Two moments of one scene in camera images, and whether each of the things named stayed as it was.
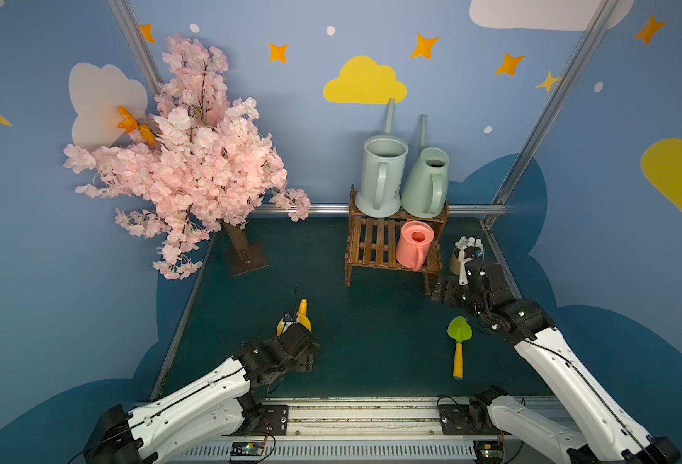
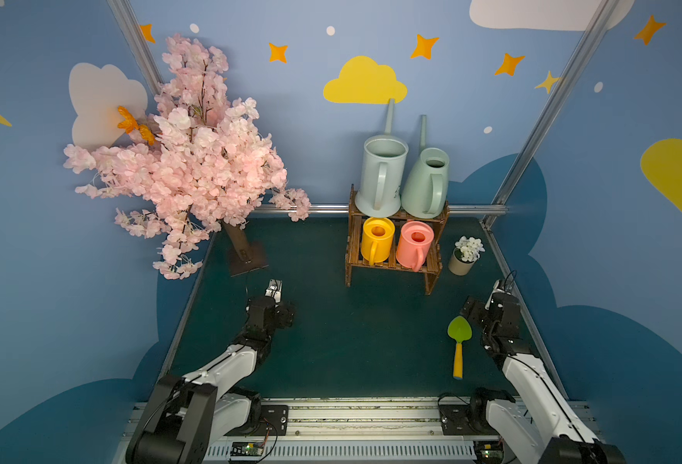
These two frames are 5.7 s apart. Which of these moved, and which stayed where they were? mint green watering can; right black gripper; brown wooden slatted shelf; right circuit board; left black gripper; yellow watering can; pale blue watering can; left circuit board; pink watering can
Moved: right black gripper; left black gripper; yellow watering can
Stayed: right circuit board; pale blue watering can; mint green watering can; pink watering can; left circuit board; brown wooden slatted shelf
